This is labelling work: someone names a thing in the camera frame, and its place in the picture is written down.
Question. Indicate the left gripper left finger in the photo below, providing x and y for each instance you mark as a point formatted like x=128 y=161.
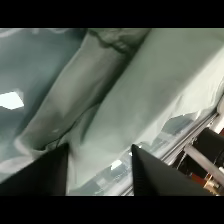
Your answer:
x=43 y=176

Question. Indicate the pale green shirt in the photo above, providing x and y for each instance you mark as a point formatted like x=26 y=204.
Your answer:
x=150 y=83

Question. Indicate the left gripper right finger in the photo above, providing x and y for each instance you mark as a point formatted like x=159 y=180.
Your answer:
x=156 y=180

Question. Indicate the silver frame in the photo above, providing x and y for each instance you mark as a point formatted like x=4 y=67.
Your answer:
x=200 y=159

